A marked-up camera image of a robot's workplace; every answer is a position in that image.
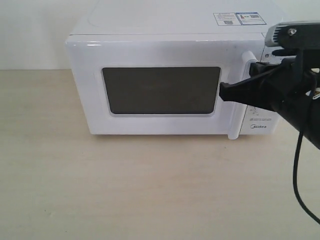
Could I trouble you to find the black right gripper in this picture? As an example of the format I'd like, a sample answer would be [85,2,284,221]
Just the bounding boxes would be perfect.
[219,49,320,148]

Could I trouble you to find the white microwave door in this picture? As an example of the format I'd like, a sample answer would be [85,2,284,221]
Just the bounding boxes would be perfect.
[66,34,264,139]

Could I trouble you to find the white Midea microwave oven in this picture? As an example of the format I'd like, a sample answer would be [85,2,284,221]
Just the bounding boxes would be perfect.
[68,0,306,137]

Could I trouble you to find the blue white label sticker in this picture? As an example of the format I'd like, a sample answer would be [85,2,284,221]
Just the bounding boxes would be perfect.
[213,12,266,26]

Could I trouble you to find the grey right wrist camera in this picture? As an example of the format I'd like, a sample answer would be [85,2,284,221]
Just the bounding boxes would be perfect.
[264,20,320,50]

